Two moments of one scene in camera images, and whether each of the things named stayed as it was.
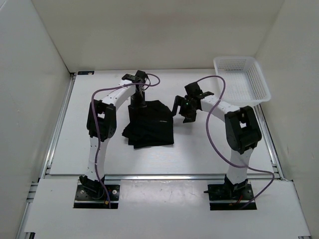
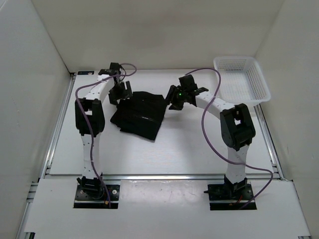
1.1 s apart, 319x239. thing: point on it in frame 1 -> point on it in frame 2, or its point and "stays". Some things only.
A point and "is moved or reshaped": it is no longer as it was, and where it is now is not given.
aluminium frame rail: [161, 178] stays
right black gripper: [189, 117] -> [176, 105]
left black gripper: [141, 104] -> [126, 93]
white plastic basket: [245, 84] stays
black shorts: [152, 125] is moved or reshaped
